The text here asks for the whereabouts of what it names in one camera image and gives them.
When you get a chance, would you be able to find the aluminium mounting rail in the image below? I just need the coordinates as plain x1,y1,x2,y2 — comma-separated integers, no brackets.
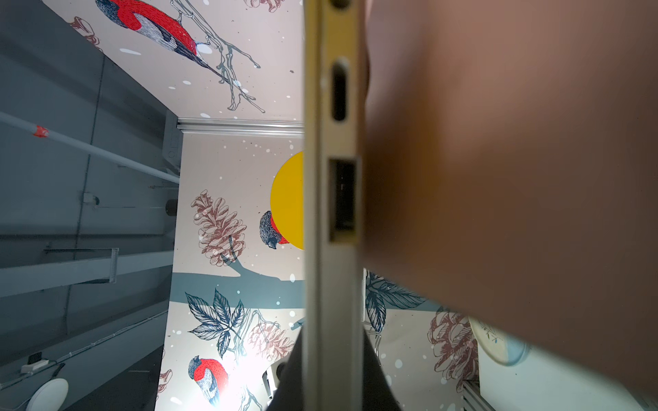
462,381,495,411

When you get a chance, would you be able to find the yellow pink blue shelf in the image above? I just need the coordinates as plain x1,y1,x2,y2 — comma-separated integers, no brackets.
269,0,658,397

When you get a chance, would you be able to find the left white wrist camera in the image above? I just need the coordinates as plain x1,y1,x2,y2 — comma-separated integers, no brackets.
262,356,290,403

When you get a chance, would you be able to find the silver laptop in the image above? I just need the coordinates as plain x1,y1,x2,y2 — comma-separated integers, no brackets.
303,1,367,410

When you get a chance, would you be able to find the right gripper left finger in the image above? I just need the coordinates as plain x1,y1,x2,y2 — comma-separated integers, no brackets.
267,328,305,411

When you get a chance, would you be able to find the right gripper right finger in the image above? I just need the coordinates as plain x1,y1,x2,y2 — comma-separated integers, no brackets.
363,334,401,411

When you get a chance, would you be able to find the cream and blue plate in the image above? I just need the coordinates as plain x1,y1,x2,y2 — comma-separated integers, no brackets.
469,317,529,366

